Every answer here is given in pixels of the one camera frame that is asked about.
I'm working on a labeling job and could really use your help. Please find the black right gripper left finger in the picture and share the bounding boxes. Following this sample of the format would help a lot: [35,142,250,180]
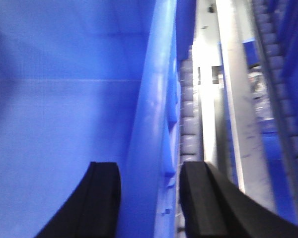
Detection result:
[37,162,121,238]

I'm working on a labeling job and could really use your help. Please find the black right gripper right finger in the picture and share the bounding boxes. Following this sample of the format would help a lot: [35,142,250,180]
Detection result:
[180,161,298,238]

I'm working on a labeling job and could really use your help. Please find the light blue plastic bin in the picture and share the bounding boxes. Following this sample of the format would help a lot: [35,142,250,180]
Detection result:
[0,0,195,238]

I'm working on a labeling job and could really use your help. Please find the narrow roller track with guide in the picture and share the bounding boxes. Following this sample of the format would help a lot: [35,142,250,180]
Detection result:
[178,49,204,237]

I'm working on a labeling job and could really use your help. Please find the dark blue neighbouring bin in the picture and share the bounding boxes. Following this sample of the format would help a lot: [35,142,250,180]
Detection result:
[243,38,298,224]

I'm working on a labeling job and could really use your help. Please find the white roller track right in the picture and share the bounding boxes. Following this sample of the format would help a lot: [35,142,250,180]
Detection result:
[251,0,298,217]

